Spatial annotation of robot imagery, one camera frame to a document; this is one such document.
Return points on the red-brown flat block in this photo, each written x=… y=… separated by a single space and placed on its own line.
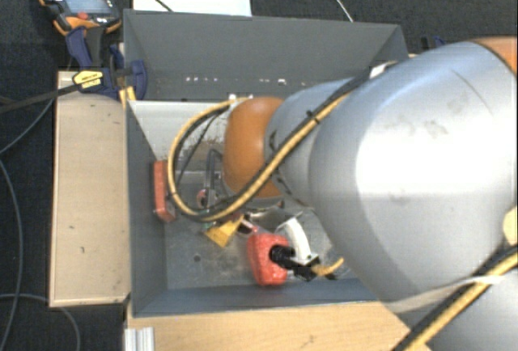
x=160 y=187
x=261 y=260

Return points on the yellow block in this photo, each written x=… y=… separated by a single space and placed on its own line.
x=222 y=235

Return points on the grey metal bin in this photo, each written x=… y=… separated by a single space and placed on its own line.
x=243 y=50

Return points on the pale wood flat board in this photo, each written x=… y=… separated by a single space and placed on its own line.
x=89 y=195

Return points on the black cylinder on white bracket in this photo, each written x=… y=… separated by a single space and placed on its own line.
x=298 y=238

